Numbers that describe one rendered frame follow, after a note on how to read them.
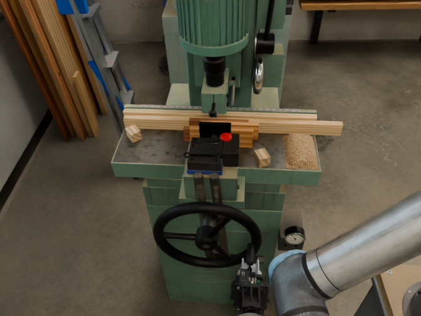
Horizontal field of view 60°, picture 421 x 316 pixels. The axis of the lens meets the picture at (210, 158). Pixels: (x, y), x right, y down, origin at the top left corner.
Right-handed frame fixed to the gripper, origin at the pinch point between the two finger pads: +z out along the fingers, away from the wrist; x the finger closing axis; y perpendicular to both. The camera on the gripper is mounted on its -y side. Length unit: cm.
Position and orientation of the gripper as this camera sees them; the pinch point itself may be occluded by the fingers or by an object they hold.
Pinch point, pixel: (249, 267)
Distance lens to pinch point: 97.3
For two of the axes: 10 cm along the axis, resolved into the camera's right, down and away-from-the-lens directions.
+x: -10.0, -0.4, 0.8
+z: 0.9, -4.1, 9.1
